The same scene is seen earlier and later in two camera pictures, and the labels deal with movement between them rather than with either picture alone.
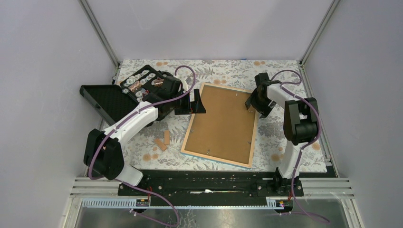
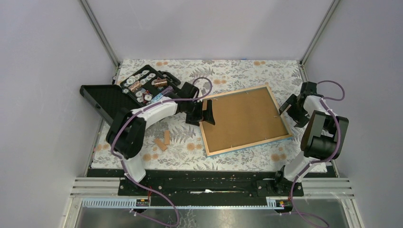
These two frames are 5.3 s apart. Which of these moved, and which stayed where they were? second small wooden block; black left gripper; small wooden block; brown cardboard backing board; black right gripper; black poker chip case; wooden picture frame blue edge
Moved: brown cardboard backing board; wooden picture frame blue edge; black right gripper; black left gripper
Stayed: black poker chip case; small wooden block; second small wooden block
